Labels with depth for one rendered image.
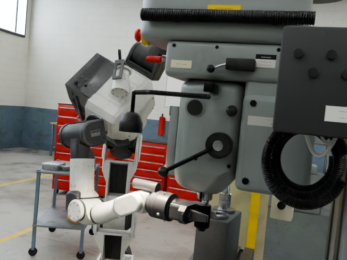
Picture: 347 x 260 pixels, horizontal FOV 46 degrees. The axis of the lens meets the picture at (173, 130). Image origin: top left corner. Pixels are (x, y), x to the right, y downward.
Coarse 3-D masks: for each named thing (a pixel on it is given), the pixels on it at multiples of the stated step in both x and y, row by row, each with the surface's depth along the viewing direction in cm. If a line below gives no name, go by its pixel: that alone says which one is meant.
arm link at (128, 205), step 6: (132, 192) 133; (120, 198) 134; (126, 198) 133; (132, 198) 131; (138, 198) 131; (114, 204) 135; (120, 204) 134; (126, 204) 133; (132, 204) 131; (138, 204) 130; (114, 210) 139; (120, 210) 134; (126, 210) 133; (132, 210) 131; (138, 210) 132; (120, 216) 135
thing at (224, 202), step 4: (220, 196) 165; (220, 200) 165; (224, 200) 164; (228, 200) 164; (220, 204) 164; (224, 204) 164; (228, 204) 164; (220, 208) 164; (224, 208) 164; (228, 208) 164
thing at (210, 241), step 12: (216, 216) 153; (228, 216) 156; (240, 216) 168; (216, 228) 151; (228, 228) 151; (204, 240) 153; (216, 240) 151; (228, 240) 153; (204, 252) 153; (216, 252) 151; (228, 252) 155
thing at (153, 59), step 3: (147, 57) 138; (150, 57) 138; (153, 57) 137; (156, 57) 137; (159, 57) 137; (162, 57) 138; (147, 60) 138; (150, 60) 138; (153, 60) 137; (156, 60) 137; (159, 60) 137; (162, 60) 137; (165, 60) 137
